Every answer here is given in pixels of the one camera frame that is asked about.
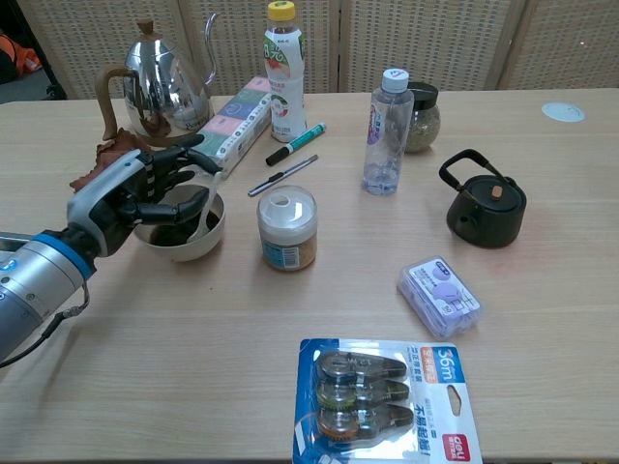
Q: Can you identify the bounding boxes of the green marker pen black cap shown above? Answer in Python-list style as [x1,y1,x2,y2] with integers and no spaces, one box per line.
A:
[264,123,327,168]

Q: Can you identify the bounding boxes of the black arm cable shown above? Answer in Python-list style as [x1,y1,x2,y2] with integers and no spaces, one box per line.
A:
[0,279,92,368]

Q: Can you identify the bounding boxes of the steel gooseneck kettle wooden handle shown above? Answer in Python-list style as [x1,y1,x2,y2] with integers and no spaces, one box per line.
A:
[95,12,220,151]

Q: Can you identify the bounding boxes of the multicolour tissue pack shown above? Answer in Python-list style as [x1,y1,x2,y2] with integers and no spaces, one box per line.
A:
[195,75,273,176]

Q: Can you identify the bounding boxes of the black cast iron teapot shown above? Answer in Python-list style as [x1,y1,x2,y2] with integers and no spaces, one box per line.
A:
[438,148,527,249]

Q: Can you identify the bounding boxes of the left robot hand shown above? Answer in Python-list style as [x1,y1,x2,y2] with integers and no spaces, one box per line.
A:
[66,133,223,257]

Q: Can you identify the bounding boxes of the woven folding screen wooden frame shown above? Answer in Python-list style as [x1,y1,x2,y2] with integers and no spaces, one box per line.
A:
[16,0,619,101]

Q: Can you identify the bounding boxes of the white pen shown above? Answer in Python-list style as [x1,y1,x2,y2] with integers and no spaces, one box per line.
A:
[247,154,319,198]

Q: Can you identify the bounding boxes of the blue correction tape blister pack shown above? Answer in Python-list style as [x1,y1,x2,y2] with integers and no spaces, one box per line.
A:
[291,337,485,464]

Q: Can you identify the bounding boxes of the stainless steel tray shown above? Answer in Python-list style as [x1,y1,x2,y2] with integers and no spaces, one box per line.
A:
[0,230,38,255]

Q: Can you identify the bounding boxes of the crumpled brown cloth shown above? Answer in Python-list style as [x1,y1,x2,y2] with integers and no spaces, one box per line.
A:
[69,128,141,192]

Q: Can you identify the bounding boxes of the cup of dark coffee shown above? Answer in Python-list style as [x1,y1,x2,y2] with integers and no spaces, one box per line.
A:
[133,185,227,263]

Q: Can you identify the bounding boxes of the white round cable grommet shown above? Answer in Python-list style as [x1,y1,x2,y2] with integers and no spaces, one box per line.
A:
[541,101,586,124]

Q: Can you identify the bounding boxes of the glass jar black lid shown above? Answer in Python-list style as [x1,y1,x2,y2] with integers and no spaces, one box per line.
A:
[403,81,442,155]

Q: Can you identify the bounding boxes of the orange and black bag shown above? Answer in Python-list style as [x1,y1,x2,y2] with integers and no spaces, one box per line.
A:
[0,32,44,86]

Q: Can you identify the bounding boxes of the seasoning jar white lid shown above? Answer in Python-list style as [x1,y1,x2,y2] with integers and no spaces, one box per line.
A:
[256,185,319,272]

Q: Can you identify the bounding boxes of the white plastic spoon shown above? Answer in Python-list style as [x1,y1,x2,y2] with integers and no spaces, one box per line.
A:
[186,171,223,244]

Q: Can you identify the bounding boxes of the clear water bottle white cap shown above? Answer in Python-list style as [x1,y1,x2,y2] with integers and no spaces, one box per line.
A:
[362,68,416,196]

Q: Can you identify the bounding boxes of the drink bottle yellow cap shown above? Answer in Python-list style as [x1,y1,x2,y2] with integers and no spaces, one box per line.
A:
[263,0,309,144]

